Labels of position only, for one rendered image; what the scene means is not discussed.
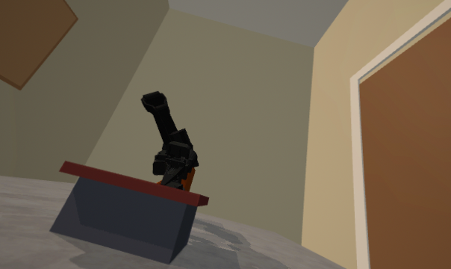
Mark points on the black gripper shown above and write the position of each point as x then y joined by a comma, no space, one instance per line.
178,167

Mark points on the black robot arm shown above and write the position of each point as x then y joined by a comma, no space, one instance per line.
156,104

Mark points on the red panel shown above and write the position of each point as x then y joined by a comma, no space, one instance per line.
140,185

